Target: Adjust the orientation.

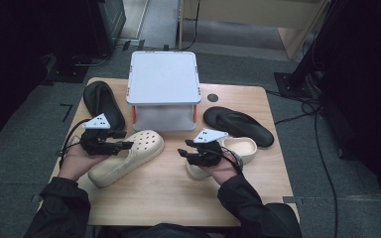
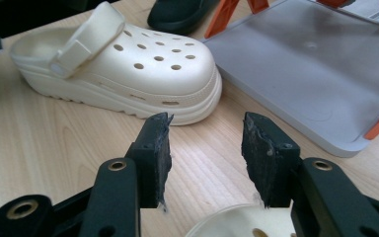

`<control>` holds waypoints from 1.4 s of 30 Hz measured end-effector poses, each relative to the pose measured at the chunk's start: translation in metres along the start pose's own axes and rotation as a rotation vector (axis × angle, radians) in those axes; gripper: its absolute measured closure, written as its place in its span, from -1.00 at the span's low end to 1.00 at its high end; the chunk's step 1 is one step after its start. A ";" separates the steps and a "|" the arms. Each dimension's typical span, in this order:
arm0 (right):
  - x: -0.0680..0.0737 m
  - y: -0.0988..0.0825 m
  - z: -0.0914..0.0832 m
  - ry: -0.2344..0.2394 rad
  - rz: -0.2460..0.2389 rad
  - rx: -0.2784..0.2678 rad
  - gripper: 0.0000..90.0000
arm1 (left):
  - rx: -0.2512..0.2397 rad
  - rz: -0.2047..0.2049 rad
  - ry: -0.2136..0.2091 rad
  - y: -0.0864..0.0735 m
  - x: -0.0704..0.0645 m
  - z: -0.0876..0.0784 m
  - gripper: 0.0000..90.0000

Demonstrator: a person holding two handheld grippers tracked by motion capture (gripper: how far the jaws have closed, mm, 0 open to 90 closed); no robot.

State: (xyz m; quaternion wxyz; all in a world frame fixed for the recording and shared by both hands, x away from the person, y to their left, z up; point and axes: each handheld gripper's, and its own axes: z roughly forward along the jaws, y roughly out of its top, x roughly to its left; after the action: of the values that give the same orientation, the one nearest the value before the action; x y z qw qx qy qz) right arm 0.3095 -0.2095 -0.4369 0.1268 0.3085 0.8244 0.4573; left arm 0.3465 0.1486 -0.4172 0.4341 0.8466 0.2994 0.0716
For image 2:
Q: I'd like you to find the cream clog shoe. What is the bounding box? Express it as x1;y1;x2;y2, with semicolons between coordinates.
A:
185;202;297;237
9;0;224;126

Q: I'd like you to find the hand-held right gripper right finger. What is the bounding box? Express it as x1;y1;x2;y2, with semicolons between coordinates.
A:
241;112;302;208

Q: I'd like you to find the black shoe insole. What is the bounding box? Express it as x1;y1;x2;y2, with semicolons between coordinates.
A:
146;0;221;37

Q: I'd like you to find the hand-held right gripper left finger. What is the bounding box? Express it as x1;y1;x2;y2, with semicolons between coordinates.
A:
124;112;175;211

